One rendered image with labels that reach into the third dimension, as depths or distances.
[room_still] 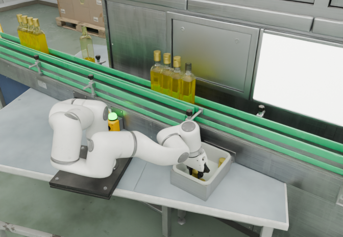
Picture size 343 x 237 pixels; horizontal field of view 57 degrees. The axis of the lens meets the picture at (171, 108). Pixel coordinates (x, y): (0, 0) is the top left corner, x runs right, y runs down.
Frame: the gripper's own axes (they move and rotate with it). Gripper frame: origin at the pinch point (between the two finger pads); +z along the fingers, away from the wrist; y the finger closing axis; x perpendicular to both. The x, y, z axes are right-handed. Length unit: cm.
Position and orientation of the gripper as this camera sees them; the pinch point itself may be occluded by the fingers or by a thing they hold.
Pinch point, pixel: (196, 171)
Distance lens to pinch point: 133.6
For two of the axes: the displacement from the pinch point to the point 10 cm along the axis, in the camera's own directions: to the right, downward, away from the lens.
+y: -8.2, -3.0, 4.9
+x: -5.5, 6.4, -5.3
